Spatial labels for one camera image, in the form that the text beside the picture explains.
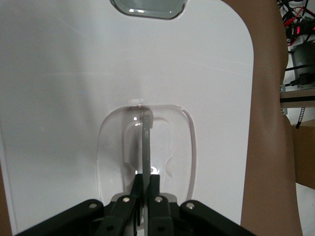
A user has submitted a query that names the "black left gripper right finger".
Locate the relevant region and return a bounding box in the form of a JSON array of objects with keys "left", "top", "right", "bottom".
[{"left": 148, "top": 174, "right": 256, "bottom": 236}]

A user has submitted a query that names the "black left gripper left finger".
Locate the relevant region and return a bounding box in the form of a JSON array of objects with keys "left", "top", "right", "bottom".
[{"left": 16, "top": 174, "right": 144, "bottom": 236}]

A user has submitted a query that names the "grey lid clip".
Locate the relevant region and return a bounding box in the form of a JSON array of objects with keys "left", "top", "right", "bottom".
[{"left": 109, "top": 0, "right": 187, "bottom": 20}]

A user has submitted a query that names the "brown cardboard piece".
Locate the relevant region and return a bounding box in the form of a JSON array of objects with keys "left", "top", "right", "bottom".
[{"left": 290, "top": 122, "right": 315, "bottom": 190}]

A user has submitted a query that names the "grey metal plate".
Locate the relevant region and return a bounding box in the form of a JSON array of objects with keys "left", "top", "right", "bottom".
[{"left": 290, "top": 40, "right": 315, "bottom": 89}]

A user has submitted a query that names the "circuit board red display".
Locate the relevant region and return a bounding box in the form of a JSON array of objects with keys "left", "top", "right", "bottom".
[{"left": 283, "top": 14, "right": 315, "bottom": 46}]

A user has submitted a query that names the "black cable bundle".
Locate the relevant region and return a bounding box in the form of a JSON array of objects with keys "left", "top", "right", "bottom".
[{"left": 277, "top": 0, "right": 315, "bottom": 25}]

